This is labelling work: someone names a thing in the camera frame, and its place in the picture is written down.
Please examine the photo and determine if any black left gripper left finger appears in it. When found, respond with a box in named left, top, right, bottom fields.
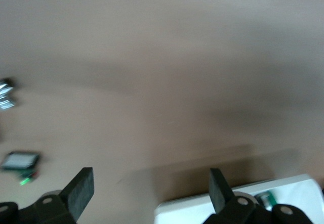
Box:
left=0, top=167, right=95, bottom=224

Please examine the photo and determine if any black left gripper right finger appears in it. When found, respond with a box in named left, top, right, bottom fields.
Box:
left=202, top=168, right=314, bottom=224

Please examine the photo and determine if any green push button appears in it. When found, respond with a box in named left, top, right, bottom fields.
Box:
left=254, top=190, right=278, bottom=208

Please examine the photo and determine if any black white square push button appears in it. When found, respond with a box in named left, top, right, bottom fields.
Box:
left=0, top=151, right=42, bottom=186

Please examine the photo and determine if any silver metal fitting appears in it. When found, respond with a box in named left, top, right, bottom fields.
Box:
left=0, top=78, right=18, bottom=111

